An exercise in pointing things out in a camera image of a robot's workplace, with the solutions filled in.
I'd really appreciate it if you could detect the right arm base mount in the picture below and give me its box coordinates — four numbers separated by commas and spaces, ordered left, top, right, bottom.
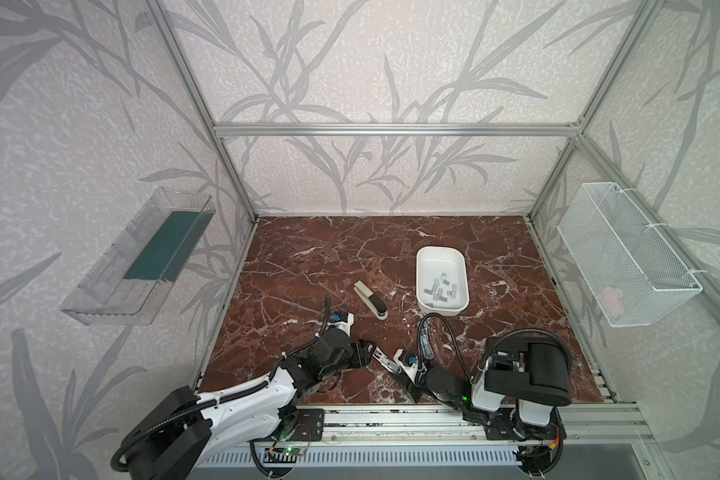
482, 407, 567, 444

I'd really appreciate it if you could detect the green circuit board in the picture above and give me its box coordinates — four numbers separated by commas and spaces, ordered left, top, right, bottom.
266, 445, 309, 463

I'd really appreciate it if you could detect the small white stapler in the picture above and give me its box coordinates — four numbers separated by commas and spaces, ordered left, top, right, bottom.
373, 349, 400, 373

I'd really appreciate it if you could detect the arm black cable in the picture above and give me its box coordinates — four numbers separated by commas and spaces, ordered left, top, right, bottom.
416, 311, 574, 391
110, 295, 334, 473

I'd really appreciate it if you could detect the aluminium front rail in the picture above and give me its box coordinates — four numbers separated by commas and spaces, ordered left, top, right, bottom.
302, 403, 655, 447

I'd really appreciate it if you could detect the white wire mesh basket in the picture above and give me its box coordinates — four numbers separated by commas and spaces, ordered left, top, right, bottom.
558, 182, 703, 328

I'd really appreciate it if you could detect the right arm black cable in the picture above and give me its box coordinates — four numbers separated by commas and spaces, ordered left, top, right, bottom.
416, 311, 574, 391

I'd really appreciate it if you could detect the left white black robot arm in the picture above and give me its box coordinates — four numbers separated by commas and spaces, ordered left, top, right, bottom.
110, 326, 377, 479

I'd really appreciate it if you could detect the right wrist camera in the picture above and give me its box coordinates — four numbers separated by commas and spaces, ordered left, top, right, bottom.
393, 348, 420, 380

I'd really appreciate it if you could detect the grey white large stapler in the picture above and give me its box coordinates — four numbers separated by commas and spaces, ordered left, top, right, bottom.
354, 281, 388, 321

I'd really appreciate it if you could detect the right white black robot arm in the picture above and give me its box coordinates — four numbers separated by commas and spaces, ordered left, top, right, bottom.
387, 327, 573, 429

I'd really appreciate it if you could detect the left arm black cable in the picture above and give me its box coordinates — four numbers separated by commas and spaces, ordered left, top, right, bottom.
110, 295, 334, 473

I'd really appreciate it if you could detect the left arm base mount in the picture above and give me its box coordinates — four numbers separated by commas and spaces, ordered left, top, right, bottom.
274, 406, 325, 442

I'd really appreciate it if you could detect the clear wall shelf green mat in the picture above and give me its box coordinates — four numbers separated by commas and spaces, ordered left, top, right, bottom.
61, 187, 216, 326

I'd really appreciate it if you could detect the white plastic tray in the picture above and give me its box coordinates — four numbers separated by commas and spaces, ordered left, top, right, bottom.
415, 246, 469, 317

